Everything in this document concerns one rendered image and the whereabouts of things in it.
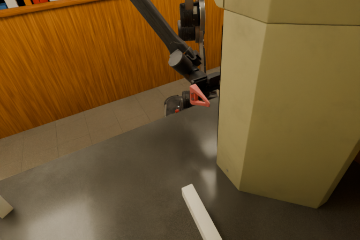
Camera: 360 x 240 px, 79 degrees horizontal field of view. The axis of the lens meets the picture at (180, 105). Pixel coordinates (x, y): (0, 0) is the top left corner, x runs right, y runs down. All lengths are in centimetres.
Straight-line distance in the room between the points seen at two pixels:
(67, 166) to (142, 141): 26
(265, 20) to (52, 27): 215
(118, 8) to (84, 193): 194
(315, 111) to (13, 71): 241
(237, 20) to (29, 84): 233
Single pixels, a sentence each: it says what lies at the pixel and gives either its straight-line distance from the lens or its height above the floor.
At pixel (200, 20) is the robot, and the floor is 112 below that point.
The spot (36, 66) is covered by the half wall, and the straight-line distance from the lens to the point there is 250.
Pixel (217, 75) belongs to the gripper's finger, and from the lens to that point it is 70.
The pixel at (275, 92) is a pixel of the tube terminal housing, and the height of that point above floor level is 128.
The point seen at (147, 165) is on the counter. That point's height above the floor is 94.
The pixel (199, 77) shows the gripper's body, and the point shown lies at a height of 118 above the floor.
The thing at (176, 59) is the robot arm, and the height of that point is 122.
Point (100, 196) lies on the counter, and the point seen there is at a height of 94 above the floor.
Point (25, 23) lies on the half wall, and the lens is 239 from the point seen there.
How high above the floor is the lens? 153
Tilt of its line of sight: 38 degrees down
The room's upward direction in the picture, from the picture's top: 5 degrees counter-clockwise
